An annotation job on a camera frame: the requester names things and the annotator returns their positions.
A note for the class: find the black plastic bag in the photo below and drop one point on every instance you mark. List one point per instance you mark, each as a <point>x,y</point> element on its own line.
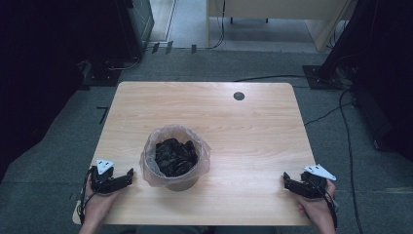
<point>175,157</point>

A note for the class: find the light wooden desk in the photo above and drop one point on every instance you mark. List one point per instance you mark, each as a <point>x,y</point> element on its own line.
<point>276,8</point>

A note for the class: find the black stand base plate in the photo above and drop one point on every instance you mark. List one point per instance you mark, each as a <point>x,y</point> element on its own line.
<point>102,77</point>
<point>319,79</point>

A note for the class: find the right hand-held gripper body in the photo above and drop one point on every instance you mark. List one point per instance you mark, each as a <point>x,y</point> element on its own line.
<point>312,185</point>

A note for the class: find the black cabinet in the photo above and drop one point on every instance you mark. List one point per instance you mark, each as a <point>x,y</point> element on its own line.
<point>136,26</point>

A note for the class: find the small round trash bin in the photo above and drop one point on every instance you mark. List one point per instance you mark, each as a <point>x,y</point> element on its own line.
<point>180,183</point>

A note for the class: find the person's right hand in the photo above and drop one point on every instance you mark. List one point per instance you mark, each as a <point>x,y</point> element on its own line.
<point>318,208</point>

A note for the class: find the bin with clear plastic liner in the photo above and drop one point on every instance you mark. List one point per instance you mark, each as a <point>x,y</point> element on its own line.
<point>149,162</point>

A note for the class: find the person's left hand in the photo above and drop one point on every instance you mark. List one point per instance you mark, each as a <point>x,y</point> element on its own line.
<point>99,204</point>

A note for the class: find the dark curtain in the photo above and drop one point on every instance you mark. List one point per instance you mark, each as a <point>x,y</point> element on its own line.
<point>383,71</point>

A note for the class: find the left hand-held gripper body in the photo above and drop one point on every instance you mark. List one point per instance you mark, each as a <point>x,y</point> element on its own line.
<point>101,178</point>

